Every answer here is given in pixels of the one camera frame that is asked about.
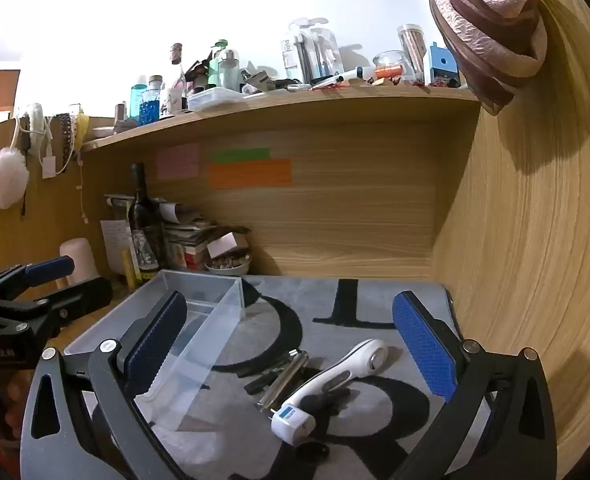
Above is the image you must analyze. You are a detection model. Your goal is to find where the person's left hand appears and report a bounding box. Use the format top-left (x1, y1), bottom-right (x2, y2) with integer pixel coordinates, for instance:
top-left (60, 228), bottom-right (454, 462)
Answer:
top-left (2, 380), bottom-right (28, 441)

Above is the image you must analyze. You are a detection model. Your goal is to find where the yellow cloth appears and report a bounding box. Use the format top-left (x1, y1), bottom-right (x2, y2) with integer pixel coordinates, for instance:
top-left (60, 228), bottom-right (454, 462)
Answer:
top-left (75, 105), bottom-right (90, 152)

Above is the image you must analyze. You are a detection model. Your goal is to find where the clear lidded plastic container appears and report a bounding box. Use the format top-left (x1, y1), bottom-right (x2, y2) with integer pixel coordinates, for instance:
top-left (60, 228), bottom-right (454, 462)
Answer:
top-left (187, 86), bottom-right (246, 112)

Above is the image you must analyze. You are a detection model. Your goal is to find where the grey mat with black letters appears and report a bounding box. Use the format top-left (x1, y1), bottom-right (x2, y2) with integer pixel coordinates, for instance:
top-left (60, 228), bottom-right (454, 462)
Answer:
top-left (20, 275), bottom-right (476, 480)

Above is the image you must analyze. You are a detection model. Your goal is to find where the rolled paper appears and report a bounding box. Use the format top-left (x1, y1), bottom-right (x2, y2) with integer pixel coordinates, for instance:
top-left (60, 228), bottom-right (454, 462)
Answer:
top-left (104, 192), bottom-right (178, 223)

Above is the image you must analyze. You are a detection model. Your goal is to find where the white marker pen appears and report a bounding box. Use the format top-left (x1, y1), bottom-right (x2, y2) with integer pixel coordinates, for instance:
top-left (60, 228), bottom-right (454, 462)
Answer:
top-left (325, 66), bottom-right (376, 86)

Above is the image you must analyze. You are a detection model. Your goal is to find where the clear bottle with silver cap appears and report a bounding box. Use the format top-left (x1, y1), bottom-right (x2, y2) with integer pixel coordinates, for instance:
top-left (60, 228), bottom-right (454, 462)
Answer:
top-left (218, 49), bottom-right (242, 92)

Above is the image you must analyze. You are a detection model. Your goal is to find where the gold sunscreen bottle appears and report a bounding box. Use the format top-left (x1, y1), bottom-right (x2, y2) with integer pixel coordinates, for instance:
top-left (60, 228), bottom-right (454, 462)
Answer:
top-left (121, 249), bottom-right (140, 289)

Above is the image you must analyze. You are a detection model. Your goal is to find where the small white card box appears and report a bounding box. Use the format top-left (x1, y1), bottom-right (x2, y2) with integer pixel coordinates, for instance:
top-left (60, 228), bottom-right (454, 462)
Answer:
top-left (206, 232), bottom-right (250, 260)

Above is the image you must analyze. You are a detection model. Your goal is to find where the glass jar with orange contents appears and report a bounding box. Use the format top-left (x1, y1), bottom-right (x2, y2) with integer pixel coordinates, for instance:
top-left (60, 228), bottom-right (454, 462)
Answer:
top-left (373, 50), bottom-right (416, 84)

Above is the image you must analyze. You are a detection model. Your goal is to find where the black lace band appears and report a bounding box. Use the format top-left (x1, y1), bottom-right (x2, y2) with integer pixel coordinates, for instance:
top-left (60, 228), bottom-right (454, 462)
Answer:
top-left (57, 112), bottom-right (78, 176)

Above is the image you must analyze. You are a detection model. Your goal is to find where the white handheld massager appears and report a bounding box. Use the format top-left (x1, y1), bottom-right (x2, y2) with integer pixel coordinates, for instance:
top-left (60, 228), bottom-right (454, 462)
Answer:
top-left (280, 339), bottom-right (390, 412)

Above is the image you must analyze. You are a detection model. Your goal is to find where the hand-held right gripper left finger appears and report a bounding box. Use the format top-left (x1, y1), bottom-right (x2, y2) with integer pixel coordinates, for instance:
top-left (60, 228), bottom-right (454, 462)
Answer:
top-left (20, 290), bottom-right (196, 480)

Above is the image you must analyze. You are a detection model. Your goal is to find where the white fluffy puff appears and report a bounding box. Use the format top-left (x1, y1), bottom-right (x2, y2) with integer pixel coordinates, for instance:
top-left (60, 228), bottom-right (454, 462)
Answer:
top-left (0, 147), bottom-right (30, 209)

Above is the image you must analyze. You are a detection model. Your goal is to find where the teal bottle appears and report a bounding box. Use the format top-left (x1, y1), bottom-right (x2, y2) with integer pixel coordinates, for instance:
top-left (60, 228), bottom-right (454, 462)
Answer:
top-left (130, 85), bottom-right (148, 122)

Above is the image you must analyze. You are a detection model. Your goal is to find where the jar of blue liquid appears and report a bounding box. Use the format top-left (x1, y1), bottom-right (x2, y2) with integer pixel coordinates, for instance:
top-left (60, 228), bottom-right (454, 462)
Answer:
top-left (140, 76), bottom-right (164, 126)

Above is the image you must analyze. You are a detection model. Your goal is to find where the slim glass bottle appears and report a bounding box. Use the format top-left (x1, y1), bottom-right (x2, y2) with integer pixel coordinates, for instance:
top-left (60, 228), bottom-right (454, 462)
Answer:
top-left (170, 42), bottom-right (186, 91)

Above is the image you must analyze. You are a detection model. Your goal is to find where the green sticky note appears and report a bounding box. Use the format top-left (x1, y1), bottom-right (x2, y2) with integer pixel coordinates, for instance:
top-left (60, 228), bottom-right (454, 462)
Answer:
top-left (211, 148), bottom-right (270, 164)

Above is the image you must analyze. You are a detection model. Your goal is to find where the cream tumbler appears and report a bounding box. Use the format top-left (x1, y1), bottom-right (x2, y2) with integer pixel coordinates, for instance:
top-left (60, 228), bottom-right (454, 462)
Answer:
top-left (59, 237), bottom-right (100, 287)

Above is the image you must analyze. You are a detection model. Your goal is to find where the tall clear canister of sticks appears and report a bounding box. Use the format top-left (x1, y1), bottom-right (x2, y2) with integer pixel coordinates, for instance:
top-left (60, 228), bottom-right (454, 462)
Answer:
top-left (397, 23), bottom-right (429, 83)

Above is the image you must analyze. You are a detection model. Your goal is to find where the blue box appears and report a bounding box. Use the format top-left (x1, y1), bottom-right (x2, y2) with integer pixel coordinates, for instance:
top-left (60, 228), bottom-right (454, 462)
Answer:
top-left (427, 42), bottom-right (460, 86)

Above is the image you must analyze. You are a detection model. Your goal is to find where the green pump bottle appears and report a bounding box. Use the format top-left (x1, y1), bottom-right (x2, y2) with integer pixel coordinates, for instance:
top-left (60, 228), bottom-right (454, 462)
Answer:
top-left (209, 40), bottom-right (230, 88)

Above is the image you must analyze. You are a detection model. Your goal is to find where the silver metal cylinder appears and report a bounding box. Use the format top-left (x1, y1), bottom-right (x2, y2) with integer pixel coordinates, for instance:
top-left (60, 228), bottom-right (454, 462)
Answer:
top-left (256, 362), bottom-right (300, 409)
top-left (274, 350), bottom-right (310, 387)

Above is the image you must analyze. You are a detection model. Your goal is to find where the stack of books and papers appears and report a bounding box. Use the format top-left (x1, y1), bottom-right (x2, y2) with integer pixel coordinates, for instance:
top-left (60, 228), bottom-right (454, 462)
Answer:
top-left (160, 200), bottom-right (252, 272)

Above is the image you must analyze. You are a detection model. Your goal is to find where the white charging cable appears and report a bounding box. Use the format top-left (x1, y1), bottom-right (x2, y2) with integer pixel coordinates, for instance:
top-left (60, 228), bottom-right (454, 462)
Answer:
top-left (12, 102), bottom-right (57, 180)

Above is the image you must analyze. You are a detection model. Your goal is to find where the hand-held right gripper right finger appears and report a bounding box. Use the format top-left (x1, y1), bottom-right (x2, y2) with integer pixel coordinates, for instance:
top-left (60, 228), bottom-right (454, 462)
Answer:
top-left (392, 290), bottom-right (558, 480)

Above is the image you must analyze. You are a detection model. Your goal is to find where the pink sticky note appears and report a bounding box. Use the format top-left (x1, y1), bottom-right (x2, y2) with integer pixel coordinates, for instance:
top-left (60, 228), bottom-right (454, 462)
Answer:
top-left (156, 143), bottom-right (200, 179)

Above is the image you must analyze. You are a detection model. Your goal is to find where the wooden shelf board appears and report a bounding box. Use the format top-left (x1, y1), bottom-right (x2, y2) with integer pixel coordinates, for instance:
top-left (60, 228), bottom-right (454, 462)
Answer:
top-left (81, 87), bottom-right (482, 153)

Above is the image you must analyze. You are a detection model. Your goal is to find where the grey metal stapler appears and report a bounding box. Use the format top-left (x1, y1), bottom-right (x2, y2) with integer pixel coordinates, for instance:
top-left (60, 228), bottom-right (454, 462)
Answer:
top-left (242, 70), bottom-right (276, 96)

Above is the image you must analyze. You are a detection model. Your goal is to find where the clear blister pack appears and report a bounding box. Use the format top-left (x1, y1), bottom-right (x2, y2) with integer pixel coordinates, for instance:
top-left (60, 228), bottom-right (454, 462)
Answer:
top-left (280, 17), bottom-right (346, 86)

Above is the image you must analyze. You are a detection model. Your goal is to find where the black clip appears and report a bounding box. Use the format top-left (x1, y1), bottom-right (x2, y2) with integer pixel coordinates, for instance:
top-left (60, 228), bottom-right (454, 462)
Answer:
top-left (245, 367), bottom-right (288, 395)

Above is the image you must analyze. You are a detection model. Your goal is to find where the white printed mug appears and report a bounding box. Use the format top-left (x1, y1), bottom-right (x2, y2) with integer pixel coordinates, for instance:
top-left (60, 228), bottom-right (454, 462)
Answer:
top-left (162, 87), bottom-right (184, 118)

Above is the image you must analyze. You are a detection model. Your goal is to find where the bowl of stones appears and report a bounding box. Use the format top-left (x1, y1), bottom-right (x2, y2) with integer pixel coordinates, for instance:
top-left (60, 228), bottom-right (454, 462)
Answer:
top-left (205, 255), bottom-right (252, 276)

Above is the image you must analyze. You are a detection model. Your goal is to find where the clear plastic storage box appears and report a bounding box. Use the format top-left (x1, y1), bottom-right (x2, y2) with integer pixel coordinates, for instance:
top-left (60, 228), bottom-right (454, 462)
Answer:
top-left (65, 269), bottom-right (246, 433)

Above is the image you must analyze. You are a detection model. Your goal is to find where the white plug adapter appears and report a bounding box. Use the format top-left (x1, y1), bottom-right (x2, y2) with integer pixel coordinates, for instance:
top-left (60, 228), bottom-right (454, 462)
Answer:
top-left (271, 402), bottom-right (316, 447)

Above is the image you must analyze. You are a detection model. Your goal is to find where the dark wine bottle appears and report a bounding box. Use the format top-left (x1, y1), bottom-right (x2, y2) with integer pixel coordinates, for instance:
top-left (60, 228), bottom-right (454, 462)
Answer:
top-left (127, 162), bottom-right (168, 282)

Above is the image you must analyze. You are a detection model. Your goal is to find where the white handwritten note paper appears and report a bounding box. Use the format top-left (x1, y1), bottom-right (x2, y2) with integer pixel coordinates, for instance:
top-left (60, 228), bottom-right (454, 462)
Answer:
top-left (100, 219), bottom-right (132, 277)

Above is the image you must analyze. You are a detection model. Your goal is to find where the orange sticky note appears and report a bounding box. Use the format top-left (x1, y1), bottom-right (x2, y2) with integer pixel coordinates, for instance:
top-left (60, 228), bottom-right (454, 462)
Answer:
top-left (210, 159), bottom-right (292, 190)

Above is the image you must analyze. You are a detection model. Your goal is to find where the pink hanging cloth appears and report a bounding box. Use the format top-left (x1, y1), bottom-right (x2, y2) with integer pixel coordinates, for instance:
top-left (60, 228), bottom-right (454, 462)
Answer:
top-left (427, 0), bottom-right (548, 116)

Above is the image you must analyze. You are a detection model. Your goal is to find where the black tool clutter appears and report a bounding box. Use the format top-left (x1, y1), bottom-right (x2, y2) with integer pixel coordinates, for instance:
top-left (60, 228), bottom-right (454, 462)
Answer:
top-left (185, 57), bottom-right (210, 93)

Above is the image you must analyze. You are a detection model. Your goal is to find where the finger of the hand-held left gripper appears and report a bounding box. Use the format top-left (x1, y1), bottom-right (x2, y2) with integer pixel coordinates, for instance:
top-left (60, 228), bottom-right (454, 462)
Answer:
top-left (0, 276), bottom-right (114, 342)
top-left (0, 256), bottom-right (76, 301)

